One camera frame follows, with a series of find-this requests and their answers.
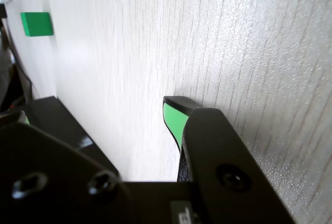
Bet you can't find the green wooden cube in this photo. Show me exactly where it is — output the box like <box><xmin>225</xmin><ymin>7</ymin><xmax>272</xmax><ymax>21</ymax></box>
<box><xmin>20</xmin><ymin>11</ymin><xmax>54</xmax><ymax>37</ymax></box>

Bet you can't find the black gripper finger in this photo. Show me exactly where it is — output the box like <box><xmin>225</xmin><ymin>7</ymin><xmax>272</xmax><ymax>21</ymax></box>
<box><xmin>0</xmin><ymin>109</ymin><xmax>130</xmax><ymax>224</ymax></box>
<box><xmin>162</xmin><ymin>95</ymin><xmax>296</xmax><ymax>224</ymax></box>

